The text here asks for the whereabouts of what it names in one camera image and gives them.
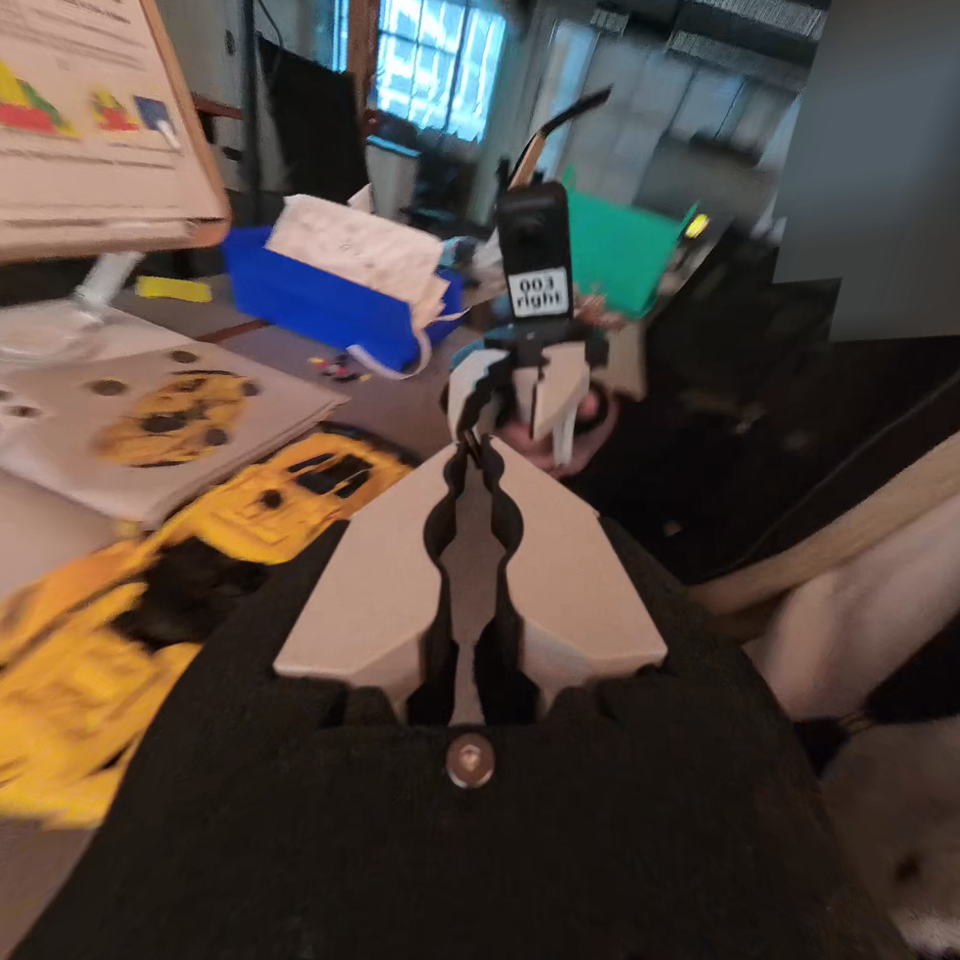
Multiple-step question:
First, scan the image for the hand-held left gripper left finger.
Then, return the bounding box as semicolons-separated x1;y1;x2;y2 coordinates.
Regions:
273;442;462;725

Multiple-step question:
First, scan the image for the wheel picture instruction booklet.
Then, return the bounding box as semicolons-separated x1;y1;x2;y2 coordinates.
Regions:
0;330;350;601

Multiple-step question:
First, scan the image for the bright window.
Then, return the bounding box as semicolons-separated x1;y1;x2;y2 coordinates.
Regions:
375;0;507;144

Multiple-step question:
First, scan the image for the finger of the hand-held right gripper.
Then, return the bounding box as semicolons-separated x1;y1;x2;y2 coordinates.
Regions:
446;348;519;445
512;348;595;466

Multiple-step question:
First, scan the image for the blue plastic bin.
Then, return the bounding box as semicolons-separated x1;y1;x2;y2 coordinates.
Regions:
221;225;466;372

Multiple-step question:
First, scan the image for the teal green box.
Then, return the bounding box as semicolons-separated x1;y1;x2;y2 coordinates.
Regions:
562;168;702;320

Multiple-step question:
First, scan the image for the black standing panel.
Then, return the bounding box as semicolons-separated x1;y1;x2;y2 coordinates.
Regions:
258;37;369;204

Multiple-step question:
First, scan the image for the cluster of small loose bricks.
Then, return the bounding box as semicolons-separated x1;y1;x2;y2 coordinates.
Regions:
307;352;372;384

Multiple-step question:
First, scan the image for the yellow toy brick car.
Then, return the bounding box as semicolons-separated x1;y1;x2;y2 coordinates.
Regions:
0;423;421;830

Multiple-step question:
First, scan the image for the grey shirt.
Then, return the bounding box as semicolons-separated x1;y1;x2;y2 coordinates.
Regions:
750;517;960;721

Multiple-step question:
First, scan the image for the person's right hand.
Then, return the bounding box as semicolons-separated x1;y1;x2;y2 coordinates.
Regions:
501;382;622;479

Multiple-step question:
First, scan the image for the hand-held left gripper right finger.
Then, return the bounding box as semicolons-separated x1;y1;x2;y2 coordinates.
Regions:
478;436;669;725

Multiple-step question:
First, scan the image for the small yellow object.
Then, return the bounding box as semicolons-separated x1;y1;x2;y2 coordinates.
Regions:
135;276;215;303

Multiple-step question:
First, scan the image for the grey desk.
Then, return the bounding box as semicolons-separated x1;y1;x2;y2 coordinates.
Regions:
0;270;481;960

